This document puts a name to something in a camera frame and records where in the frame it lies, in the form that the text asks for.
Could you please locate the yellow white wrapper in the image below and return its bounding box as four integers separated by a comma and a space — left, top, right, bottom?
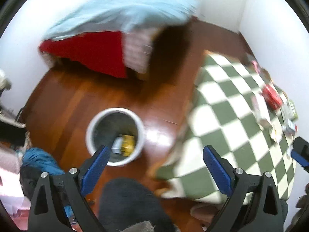
269, 125, 283, 143

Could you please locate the green white medicine box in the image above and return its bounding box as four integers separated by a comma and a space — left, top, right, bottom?
281, 100, 298, 122

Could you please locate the checkered pink mattress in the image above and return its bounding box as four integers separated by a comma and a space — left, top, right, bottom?
122, 28, 159, 74

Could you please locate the white round trash bin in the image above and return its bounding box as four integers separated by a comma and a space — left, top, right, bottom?
85, 107, 145, 166

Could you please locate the blue red milk carton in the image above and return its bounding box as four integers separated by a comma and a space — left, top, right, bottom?
282, 119, 297, 135

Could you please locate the red soda can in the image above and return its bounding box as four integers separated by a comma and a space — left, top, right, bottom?
262, 84, 283, 111

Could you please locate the pink white wrapper packet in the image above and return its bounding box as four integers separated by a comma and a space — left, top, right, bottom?
251, 93, 269, 127

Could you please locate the red bed sheet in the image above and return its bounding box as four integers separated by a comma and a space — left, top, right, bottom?
39, 31, 127, 78

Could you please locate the tall white blue box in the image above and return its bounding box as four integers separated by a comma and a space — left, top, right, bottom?
111, 137, 123, 154

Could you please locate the light blue duvet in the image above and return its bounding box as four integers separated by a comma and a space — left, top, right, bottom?
43, 0, 198, 41

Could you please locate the yellow panda snack bag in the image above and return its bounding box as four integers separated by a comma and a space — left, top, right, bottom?
121, 135, 135, 157

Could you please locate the green white checkered tablecloth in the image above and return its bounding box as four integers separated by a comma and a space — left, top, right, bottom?
154, 51, 296, 204

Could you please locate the pink slipper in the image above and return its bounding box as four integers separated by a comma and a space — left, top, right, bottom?
190, 203, 222, 224

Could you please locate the blue jacket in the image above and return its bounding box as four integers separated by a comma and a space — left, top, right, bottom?
22, 148, 65, 175

